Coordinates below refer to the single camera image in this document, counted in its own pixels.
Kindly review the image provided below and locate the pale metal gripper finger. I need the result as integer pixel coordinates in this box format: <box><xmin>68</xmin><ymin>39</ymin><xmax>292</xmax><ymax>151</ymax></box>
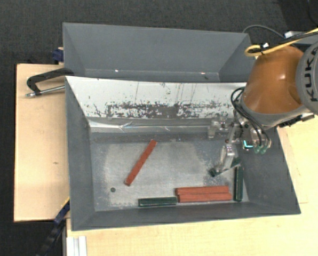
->
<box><xmin>213</xmin><ymin>144</ymin><xmax>240</xmax><ymax>174</ymax></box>
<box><xmin>208</xmin><ymin>119</ymin><xmax>229</xmax><ymax>140</ymax></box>

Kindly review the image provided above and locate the dark green flat block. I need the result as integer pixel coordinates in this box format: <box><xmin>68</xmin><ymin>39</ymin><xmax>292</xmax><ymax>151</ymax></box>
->
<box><xmin>233</xmin><ymin>165</ymin><xmax>244</xmax><ymax>203</ymax></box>
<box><xmin>138</xmin><ymin>196</ymin><xmax>178</xmax><ymax>207</ymax></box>

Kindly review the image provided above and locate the red-brown flat block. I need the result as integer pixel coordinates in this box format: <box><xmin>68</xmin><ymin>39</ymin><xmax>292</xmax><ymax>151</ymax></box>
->
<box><xmin>174</xmin><ymin>185</ymin><xmax>230</xmax><ymax>196</ymax></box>
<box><xmin>124</xmin><ymin>139</ymin><xmax>158</xmax><ymax>187</ymax></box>
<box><xmin>177</xmin><ymin>192</ymin><xmax>233</xmax><ymax>204</ymax></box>

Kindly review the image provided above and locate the grey metal bin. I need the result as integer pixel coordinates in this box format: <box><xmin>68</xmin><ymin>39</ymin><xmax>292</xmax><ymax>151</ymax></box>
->
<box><xmin>62</xmin><ymin>22</ymin><xmax>301</xmax><ymax>231</ymax></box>

